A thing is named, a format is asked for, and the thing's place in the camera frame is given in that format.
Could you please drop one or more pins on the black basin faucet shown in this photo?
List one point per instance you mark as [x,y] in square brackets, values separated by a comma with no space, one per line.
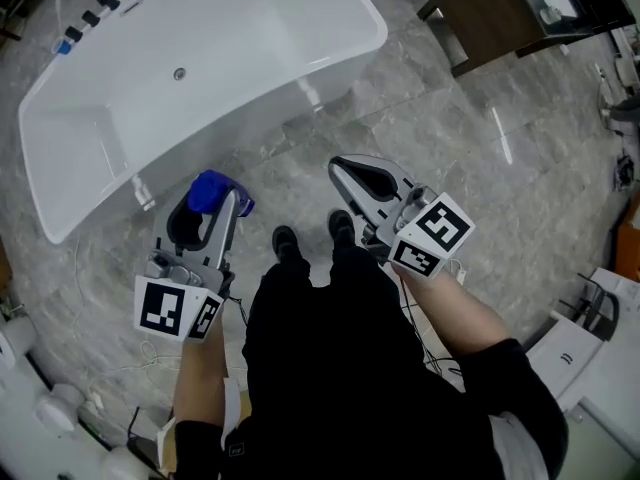
[602,313]

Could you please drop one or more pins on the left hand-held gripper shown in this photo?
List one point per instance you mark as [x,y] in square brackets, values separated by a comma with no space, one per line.
[160,308]

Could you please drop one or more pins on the white bathtub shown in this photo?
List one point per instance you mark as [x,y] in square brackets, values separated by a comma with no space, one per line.
[225,33]

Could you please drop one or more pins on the person's left forearm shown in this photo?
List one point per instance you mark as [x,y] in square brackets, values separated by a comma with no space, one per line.
[197,378]

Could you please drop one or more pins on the white vanity cabinet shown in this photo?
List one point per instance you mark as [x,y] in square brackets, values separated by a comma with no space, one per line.
[580,363]

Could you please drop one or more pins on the person's right forearm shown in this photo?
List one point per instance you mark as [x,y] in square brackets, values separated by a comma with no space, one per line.
[450,313]

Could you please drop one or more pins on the blue cup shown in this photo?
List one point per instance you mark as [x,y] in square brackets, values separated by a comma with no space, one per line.
[62,46]

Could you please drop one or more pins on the person's black clothing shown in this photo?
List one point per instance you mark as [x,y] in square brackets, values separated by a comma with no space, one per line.
[350,368]

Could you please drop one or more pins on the person's right black shoe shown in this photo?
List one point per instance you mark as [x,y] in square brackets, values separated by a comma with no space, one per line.
[342,228]

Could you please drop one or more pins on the white toothbrush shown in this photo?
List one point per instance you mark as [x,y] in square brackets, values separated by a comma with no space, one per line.
[58,15]

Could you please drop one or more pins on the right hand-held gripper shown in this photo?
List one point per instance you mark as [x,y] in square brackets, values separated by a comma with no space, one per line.
[430,238]

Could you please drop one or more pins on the black faucet knob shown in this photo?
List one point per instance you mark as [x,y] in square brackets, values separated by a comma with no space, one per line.
[90,18]
[73,33]
[111,3]

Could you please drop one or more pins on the orange box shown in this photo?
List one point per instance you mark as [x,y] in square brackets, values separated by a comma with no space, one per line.
[630,248]

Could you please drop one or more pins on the person's black shoe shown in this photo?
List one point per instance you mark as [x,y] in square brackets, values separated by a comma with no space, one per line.
[286,243]
[342,228]

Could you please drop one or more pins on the brown wooden cabinet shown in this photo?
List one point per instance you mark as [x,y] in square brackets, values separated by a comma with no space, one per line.
[500,13]

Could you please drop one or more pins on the white cylindrical fitting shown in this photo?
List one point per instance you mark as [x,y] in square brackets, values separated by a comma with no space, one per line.
[57,410]

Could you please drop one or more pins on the person's left black shoe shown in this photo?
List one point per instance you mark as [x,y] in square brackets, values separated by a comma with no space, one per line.
[286,243]

